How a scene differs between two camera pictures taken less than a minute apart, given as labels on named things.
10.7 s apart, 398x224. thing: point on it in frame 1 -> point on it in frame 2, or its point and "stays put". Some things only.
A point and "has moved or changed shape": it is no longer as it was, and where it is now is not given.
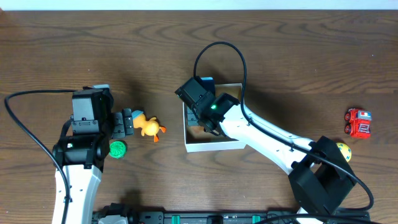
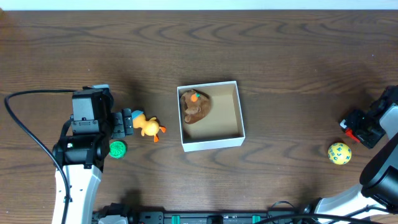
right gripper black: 195,111 -> 352,121
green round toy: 118,149 stays put
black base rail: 227,217 stays put
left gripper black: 123,122 stays put
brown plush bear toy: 198,132 has moved or changed shape
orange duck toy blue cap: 148,127 stays put
